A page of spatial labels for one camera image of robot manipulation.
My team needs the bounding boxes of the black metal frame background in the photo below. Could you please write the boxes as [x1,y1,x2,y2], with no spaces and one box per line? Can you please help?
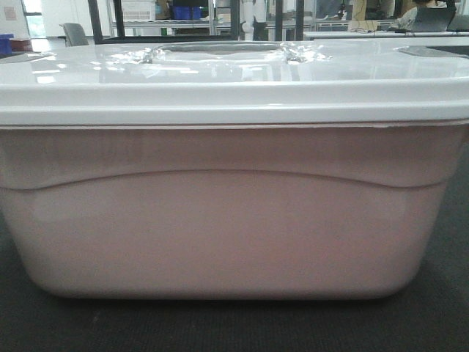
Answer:
[89,1,306,44]

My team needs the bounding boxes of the white plastic storage bin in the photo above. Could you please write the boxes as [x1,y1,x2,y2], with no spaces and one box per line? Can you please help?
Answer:
[1,123,468,299]

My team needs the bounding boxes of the grey office chair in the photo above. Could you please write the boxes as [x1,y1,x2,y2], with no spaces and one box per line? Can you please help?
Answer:
[60,23,89,47]

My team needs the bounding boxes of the seated person background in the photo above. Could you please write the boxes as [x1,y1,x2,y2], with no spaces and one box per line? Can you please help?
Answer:
[388,1,457,32]

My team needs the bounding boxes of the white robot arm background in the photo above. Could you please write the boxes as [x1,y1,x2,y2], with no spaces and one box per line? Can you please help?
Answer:
[240,0,267,41]

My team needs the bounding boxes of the white bin lid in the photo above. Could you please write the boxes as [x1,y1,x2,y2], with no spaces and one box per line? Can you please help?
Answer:
[1,38,468,130]

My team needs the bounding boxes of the small blue bin far left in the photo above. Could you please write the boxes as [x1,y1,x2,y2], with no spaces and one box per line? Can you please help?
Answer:
[0,33,14,54]

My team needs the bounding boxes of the white background table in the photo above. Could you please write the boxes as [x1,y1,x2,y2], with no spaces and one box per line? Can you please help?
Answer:
[303,31,468,40]

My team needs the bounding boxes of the blue bins on background shelf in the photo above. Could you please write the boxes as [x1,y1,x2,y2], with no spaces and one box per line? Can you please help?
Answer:
[172,6,203,21]

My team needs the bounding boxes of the red box far left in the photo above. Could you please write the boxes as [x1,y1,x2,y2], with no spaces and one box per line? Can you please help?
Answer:
[10,38,33,52]

